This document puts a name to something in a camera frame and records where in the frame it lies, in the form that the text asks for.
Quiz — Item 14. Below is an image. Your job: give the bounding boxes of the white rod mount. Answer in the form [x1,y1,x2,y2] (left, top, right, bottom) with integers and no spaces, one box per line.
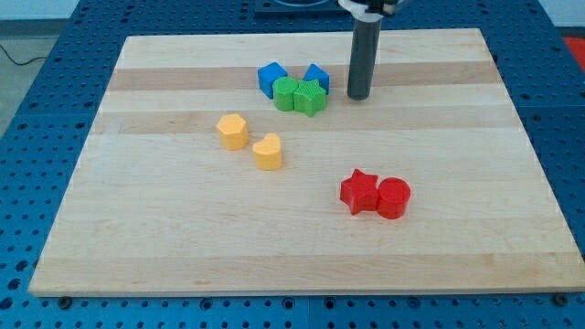
[337,0,399,22]

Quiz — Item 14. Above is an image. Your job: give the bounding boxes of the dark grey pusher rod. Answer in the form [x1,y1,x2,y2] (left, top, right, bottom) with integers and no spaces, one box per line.
[346,20,381,101]

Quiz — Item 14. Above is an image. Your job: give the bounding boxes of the blue triangle block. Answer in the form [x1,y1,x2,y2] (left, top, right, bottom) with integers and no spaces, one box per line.
[303,63,330,94]

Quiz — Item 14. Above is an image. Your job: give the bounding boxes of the blue cube block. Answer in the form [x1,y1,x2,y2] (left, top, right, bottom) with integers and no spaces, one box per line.
[257,61,288,99]

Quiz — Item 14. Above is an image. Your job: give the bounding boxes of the green star block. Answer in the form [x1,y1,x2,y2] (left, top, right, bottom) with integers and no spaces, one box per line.
[293,80,327,117]

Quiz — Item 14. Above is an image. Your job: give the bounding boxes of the green cylinder block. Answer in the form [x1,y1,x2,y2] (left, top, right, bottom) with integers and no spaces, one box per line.
[272,76,299,111]

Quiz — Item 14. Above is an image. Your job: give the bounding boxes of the yellow heart block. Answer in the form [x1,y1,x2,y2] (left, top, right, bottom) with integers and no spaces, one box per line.
[252,133,282,171]

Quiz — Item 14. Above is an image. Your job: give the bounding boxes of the red star block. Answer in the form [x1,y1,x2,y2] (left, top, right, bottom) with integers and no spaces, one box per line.
[339,168,378,215]

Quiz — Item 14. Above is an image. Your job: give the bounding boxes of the red cylinder block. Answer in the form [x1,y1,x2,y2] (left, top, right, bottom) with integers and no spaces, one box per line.
[377,177,411,219]

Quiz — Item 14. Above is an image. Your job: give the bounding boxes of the yellow hexagon block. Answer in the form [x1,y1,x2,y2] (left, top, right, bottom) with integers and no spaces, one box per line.
[216,113,249,151]

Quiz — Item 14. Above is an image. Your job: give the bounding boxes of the wooden board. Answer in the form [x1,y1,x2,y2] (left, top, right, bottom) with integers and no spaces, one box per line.
[29,28,584,297]

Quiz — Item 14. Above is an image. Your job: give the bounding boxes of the black cable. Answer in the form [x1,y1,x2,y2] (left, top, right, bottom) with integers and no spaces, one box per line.
[0,44,49,67]

